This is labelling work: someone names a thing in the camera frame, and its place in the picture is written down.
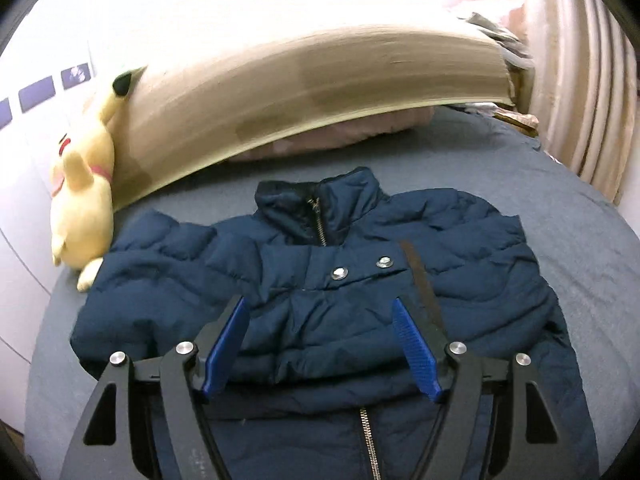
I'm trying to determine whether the beige curtain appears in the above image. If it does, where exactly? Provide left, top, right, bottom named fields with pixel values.
left=530, top=0, right=640, bottom=206

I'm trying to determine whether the white wardrobe with purple panels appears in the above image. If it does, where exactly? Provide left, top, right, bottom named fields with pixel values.
left=0, top=40, right=116, bottom=436

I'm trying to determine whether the white grey cloth pile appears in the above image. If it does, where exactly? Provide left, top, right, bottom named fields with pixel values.
left=452, top=2, right=536, bottom=68

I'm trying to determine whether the pink pillow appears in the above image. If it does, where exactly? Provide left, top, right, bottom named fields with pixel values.
left=230, top=106, right=436, bottom=163

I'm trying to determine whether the bed with blue sheet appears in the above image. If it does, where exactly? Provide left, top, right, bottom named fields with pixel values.
left=25, top=105, right=640, bottom=480

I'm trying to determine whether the brown cardboard box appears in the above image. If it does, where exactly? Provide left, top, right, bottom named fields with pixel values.
left=492, top=67, right=540, bottom=137

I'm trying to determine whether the yellow plush toy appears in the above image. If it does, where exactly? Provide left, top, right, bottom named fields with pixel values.
left=50, top=66, right=147, bottom=293

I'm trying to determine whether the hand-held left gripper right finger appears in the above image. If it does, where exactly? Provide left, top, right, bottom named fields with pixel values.
left=391, top=297, right=583, bottom=480

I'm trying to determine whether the wooden headboard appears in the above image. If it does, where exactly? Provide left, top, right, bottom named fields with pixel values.
left=112, top=24, right=516, bottom=211

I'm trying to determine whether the navy puffer jacket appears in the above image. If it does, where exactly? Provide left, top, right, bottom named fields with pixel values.
left=70, top=166, right=601, bottom=480

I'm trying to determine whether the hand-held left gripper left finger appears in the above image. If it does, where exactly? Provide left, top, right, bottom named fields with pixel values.
left=59, top=296, right=249, bottom=480

